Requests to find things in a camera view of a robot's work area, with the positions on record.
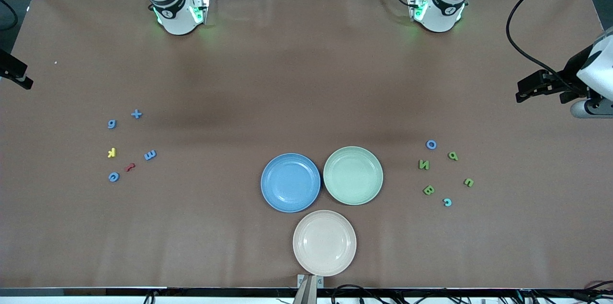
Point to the yellow foam letter k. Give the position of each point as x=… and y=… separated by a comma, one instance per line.
x=111, y=152

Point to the blue foam letter e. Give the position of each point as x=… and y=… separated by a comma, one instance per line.
x=117, y=179
x=150, y=154

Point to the beige plate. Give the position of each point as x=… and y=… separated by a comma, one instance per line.
x=324, y=242

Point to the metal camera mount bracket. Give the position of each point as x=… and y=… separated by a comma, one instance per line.
x=309, y=292

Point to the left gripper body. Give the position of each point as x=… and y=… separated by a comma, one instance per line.
x=571, y=72

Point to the blue foam letter O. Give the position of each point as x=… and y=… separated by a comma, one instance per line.
x=427, y=144

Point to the red foam letter I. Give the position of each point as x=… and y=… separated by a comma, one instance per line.
x=130, y=167

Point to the cyan foam letter C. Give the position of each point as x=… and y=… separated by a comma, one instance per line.
x=449, y=200

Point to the blue foam letter g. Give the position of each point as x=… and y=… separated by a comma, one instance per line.
x=111, y=124

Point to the green foam letter n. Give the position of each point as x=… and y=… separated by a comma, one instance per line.
x=471, y=181
x=424, y=164

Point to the green plate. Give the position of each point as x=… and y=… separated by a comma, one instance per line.
x=353, y=175

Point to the green foam letter B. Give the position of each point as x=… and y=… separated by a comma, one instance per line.
x=428, y=190

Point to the blue plate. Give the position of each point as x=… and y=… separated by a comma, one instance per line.
x=290, y=182

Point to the blue foam plus sign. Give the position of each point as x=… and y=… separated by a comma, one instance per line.
x=136, y=114

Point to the green foam letter P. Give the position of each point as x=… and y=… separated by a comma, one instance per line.
x=456, y=157

